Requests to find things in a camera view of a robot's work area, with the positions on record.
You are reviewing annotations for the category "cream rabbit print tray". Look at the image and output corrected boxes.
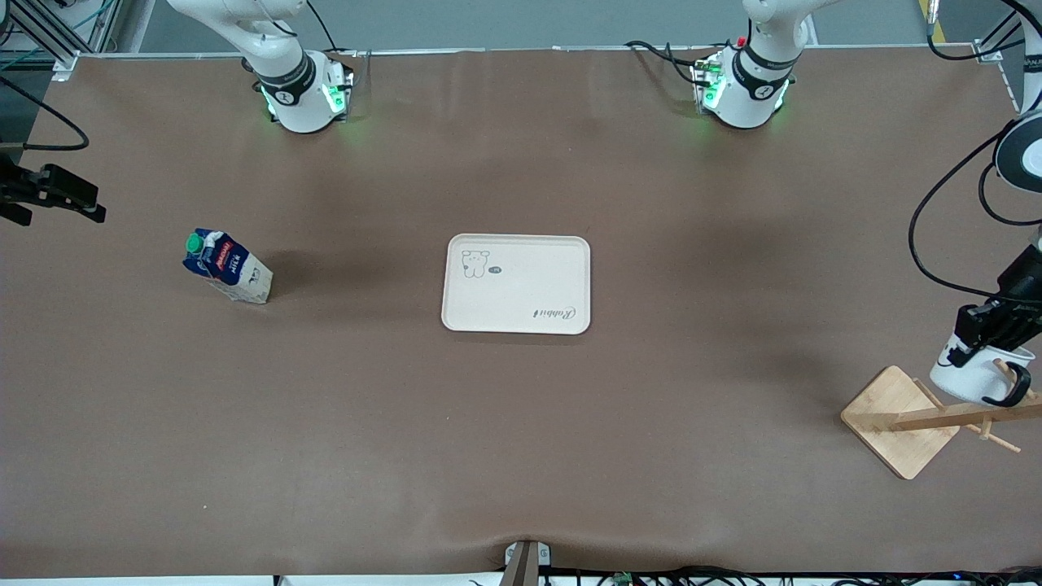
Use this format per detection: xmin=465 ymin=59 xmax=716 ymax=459
xmin=440 ymin=234 xmax=592 ymax=335

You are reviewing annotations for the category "black base cable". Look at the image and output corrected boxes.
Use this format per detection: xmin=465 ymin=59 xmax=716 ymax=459
xmin=305 ymin=0 xmax=341 ymax=56
xmin=624 ymin=39 xmax=707 ymax=84

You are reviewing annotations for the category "grey metal clamp bracket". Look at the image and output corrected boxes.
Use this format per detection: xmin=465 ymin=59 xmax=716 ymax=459
xmin=503 ymin=540 xmax=553 ymax=586

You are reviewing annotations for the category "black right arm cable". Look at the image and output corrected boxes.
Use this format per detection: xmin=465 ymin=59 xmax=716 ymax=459
xmin=0 ymin=72 xmax=90 ymax=151

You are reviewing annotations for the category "white smiley face cup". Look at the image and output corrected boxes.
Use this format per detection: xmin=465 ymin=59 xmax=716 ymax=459
xmin=930 ymin=330 xmax=1036 ymax=408

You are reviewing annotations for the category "aluminium frame post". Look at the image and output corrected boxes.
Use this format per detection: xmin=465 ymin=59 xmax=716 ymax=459
xmin=0 ymin=0 xmax=123 ymax=82
xmin=973 ymin=0 xmax=1042 ymax=64

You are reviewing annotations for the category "brown table mat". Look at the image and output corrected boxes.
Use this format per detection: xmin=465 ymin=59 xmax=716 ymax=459
xmin=0 ymin=45 xmax=1042 ymax=580

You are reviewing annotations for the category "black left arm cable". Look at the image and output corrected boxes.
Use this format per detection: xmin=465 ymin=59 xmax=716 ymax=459
xmin=908 ymin=0 xmax=1042 ymax=298

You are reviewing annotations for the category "blue white milk carton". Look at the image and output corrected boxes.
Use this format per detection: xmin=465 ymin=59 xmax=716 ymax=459
xmin=182 ymin=228 xmax=274 ymax=305

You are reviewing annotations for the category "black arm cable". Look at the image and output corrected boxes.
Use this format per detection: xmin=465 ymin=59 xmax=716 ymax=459
xmin=0 ymin=72 xmax=90 ymax=151
xmin=908 ymin=0 xmax=1042 ymax=298

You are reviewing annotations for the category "wooden mug stand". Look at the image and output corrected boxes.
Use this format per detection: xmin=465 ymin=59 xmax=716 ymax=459
xmin=841 ymin=358 xmax=1042 ymax=481

